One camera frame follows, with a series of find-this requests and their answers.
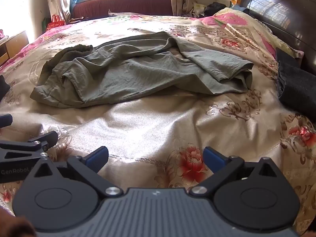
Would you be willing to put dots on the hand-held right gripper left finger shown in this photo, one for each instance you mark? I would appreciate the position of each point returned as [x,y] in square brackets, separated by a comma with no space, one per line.
[97,157]

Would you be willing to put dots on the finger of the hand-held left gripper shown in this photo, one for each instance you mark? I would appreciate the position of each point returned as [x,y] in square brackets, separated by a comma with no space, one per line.
[5,121]
[47,138]

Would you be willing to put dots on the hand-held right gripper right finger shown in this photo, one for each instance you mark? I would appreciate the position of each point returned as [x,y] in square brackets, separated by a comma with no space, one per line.
[212,157]

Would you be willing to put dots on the olive green pants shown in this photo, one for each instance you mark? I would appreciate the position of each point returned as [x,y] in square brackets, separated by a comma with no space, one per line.
[138,79]

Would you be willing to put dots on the brown fuzzy cloth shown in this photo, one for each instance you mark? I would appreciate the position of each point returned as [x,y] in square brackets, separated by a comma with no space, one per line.
[14,223]

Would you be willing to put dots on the floral satin bedspread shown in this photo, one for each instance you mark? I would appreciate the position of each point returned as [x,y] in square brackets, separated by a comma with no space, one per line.
[153,123]

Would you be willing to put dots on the wooden nightstand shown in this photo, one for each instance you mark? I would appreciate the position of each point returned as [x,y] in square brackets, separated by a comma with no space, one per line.
[17,42]

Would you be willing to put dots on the red bag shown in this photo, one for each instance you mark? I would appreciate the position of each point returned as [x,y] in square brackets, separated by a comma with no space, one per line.
[55,22]

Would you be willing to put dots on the dark grey folded garment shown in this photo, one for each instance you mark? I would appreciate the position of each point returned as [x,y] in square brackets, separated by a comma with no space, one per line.
[301,88]

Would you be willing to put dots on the blue plastic bag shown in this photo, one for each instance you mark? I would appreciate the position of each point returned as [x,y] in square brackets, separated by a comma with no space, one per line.
[74,1]

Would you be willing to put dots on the pink floral pillow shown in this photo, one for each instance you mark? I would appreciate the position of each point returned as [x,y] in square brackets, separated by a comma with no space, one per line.
[246,22]

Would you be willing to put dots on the dark clothes pile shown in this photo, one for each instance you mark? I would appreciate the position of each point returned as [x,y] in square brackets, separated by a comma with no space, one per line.
[217,8]

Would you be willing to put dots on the dark wooden headboard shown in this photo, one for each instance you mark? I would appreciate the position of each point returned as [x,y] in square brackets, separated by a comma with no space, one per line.
[298,29]

